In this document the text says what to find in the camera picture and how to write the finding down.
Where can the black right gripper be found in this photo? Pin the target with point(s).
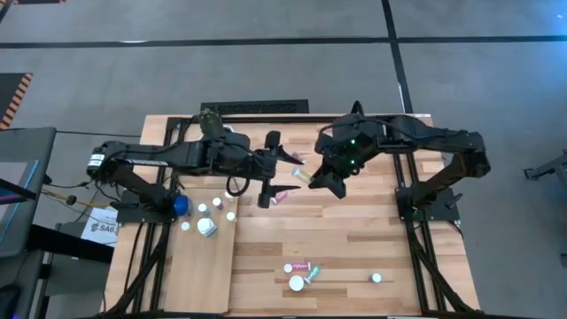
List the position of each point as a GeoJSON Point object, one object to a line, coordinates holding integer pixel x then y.
{"type": "Point", "coordinates": [341, 155]}

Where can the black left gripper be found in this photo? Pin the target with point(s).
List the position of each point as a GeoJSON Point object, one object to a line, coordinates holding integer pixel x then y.
{"type": "Point", "coordinates": [266, 168]}

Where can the blue translucent pill bottle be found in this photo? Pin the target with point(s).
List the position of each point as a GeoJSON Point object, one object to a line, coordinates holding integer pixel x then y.
{"type": "Point", "coordinates": [202, 207]}

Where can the white melatonin bottle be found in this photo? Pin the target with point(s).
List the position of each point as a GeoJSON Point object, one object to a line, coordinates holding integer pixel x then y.
{"type": "Point", "coordinates": [205, 225]}

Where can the blue TUMS bottle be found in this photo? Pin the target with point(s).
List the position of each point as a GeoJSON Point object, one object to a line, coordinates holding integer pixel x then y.
{"type": "Point", "coordinates": [181, 205]}

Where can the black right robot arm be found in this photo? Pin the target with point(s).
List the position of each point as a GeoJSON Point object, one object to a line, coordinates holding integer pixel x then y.
{"type": "Point", "coordinates": [421, 133]}

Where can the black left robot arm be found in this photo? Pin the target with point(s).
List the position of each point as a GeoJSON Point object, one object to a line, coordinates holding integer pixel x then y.
{"type": "Point", "coordinates": [177, 155]}

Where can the wooden shelf board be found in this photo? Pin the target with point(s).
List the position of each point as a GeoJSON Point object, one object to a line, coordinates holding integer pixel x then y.
{"type": "Point", "coordinates": [199, 274]}

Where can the black floor vent grille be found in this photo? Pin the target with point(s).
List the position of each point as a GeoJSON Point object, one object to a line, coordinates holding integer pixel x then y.
{"type": "Point", "coordinates": [254, 106]}

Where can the green cactus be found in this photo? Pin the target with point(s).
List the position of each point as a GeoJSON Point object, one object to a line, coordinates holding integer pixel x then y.
{"type": "Point", "coordinates": [210, 122]}

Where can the green pill bottle white cap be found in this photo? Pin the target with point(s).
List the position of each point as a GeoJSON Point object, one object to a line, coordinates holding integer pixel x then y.
{"type": "Point", "coordinates": [312, 274]}

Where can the large orange pill bottle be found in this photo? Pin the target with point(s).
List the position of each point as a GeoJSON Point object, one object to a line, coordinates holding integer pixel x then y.
{"type": "Point", "coordinates": [296, 282]}

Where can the white printed paper sheet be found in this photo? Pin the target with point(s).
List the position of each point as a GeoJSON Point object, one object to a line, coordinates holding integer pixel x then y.
{"type": "Point", "coordinates": [99, 228]}

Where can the black tripod leg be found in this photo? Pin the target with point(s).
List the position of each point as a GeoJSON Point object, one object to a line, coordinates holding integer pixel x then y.
{"type": "Point", "coordinates": [551, 167]}

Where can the grey cart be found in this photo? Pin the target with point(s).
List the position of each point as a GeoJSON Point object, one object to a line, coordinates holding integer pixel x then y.
{"type": "Point", "coordinates": [22, 195]}

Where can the black orange striped floor mat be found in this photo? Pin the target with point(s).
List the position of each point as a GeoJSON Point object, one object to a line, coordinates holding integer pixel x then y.
{"type": "Point", "coordinates": [9, 95]}

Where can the black aluminium table frame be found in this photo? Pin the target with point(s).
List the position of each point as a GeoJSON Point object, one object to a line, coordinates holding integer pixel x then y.
{"type": "Point", "coordinates": [288, 119]}

